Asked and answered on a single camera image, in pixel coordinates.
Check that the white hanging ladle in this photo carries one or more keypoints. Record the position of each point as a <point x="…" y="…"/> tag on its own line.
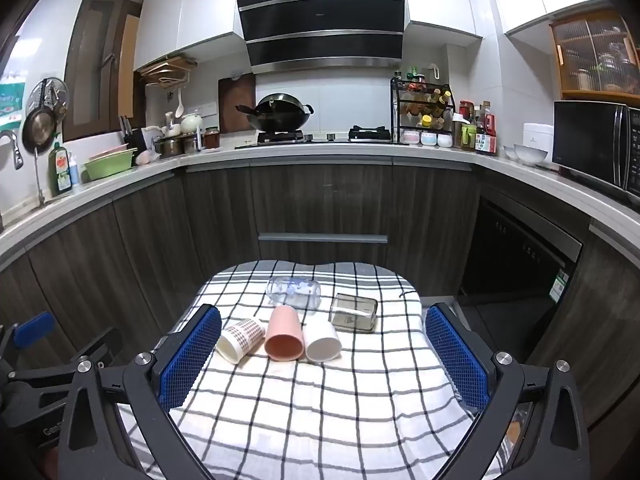
<point x="179" y="105"/>

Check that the white seasoning jar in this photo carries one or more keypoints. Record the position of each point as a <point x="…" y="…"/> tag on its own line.
<point x="409" y="137"/>
<point x="445" y="139"/>
<point x="428" y="138"/>

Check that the brown wooden door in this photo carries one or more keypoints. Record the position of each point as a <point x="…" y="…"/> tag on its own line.
<point x="95" y="65"/>

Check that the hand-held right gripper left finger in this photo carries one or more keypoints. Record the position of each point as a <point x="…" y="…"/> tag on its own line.
<point x="190" y="357"/>

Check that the wall calendar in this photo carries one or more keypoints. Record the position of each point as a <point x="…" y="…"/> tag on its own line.
<point x="12" y="102"/>

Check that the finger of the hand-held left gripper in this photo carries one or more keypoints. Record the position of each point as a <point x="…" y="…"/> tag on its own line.
<point x="95" y="347"/>
<point x="34" y="329"/>

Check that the dark brown cutting board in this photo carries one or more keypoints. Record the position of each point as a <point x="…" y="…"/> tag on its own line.
<point x="232" y="97"/>

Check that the red label sauce bottle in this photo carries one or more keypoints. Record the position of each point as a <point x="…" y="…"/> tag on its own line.
<point x="486" y="140"/>

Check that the metal faucet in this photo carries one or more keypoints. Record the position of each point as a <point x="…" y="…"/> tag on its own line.
<point x="12" y="145"/>

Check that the black wok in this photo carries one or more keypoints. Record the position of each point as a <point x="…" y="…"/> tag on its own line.
<point x="282" y="112"/>

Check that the black range hood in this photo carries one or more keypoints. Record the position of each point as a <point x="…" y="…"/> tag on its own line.
<point x="320" y="15"/>

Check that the black gas stove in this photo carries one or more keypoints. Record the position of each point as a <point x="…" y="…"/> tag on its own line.
<point x="325" y="137"/>

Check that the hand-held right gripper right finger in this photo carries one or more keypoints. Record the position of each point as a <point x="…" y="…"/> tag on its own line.
<point x="457" y="360"/>

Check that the green dish soap bottle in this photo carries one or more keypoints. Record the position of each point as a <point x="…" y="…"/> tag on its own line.
<point x="61" y="170"/>

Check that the steel pot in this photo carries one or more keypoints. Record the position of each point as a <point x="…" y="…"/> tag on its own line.
<point x="170" y="146"/>

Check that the white rice cooker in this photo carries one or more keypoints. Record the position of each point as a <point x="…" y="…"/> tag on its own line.
<point x="537" y="137"/>

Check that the white teapot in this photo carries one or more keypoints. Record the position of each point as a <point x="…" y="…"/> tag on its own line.
<point x="191" y="124"/>

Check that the green plastic basin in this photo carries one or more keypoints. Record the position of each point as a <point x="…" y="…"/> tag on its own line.
<point x="110" y="166"/>

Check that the white wall cabinets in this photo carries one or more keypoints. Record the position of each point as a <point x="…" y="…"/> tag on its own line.
<point x="200" y="5"/>

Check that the plain white cup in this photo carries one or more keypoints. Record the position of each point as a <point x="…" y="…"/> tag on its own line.
<point x="322" y="342"/>

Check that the light wooden cutting boards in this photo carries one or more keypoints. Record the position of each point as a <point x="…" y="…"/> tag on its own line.
<point x="167" y="69"/>

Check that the clear glass cup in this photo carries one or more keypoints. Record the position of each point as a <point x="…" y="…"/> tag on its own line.
<point x="292" y="294"/>

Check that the white patterned cup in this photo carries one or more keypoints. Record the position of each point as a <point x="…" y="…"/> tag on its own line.
<point x="241" y="340"/>

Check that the black built-in dishwasher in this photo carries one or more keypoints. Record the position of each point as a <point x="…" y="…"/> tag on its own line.
<point x="520" y="255"/>

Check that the small blue white bottle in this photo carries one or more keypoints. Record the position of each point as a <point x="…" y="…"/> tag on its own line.
<point x="74" y="170"/>

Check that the small white bowl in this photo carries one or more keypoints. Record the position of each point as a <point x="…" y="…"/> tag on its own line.
<point x="509" y="152"/>

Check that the wooden glass door cabinet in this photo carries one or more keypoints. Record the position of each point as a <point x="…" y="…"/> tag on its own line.
<point x="595" y="55"/>

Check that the black microwave oven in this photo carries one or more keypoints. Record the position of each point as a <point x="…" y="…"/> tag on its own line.
<point x="590" y="140"/>

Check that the grey square glass cup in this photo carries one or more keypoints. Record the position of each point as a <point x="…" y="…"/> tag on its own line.
<point x="352" y="312"/>

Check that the pink cup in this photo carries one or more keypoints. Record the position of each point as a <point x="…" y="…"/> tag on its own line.
<point x="284" y="335"/>

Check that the black white checked cloth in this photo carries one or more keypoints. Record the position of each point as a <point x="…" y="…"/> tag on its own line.
<point x="305" y="410"/>

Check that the knife block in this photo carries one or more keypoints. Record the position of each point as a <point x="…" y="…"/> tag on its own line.
<point x="132" y="137"/>

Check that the hanging frying pan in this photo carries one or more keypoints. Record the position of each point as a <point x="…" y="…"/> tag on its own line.
<point x="39" y="130"/>

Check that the dark wood base cabinets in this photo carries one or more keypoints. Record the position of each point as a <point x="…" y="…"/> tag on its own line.
<point x="320" y="205"/>

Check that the large white bowl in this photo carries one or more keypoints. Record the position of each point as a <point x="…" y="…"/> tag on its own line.
<point x="530" y="154"/>

